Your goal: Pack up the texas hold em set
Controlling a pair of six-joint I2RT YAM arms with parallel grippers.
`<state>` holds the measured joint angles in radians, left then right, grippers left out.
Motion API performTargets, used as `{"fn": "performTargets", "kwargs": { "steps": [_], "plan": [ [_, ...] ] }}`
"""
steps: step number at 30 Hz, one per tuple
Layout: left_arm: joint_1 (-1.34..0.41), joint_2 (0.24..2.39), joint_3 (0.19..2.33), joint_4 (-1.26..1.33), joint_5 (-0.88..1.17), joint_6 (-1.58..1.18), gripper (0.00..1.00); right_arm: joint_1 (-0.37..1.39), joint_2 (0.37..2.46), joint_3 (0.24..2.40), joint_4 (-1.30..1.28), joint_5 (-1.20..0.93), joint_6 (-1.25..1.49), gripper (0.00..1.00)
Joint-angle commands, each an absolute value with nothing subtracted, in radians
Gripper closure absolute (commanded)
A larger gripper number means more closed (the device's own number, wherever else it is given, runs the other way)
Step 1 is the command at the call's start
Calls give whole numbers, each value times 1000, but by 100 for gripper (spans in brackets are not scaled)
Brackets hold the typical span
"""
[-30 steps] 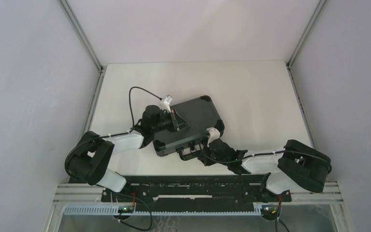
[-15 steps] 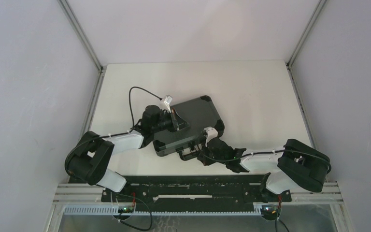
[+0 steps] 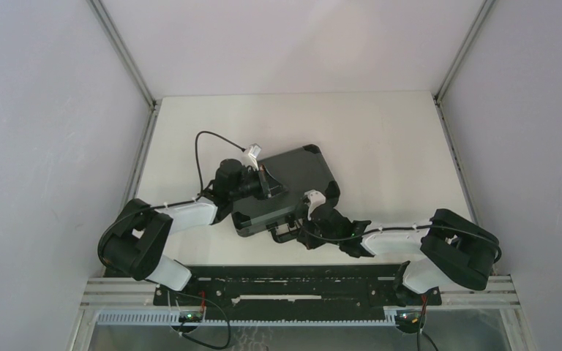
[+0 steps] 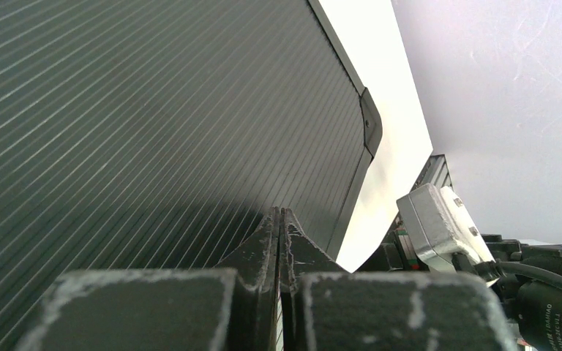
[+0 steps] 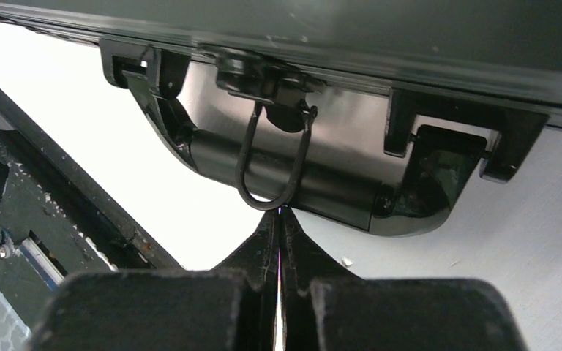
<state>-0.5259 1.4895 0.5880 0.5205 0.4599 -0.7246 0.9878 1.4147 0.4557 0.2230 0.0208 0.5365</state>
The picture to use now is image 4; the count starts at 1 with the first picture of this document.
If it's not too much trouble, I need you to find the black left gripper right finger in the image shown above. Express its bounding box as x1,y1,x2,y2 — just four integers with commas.
280,208,517,350

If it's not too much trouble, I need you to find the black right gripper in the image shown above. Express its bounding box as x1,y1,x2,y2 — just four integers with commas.
358,227,562,350

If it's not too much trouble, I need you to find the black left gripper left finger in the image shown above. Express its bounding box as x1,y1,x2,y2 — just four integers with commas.
16,207,281,350

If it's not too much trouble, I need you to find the black poker chip case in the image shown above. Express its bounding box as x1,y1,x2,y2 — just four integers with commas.
0,1,382,350

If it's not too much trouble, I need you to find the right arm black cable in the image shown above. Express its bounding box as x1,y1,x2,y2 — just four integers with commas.
474,260,562,303

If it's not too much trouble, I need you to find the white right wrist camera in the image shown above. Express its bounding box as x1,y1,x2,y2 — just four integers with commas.
397,184,495,273

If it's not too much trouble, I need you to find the aluminium frame rail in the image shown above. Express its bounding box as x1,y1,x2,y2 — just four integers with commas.
411,154,453,190

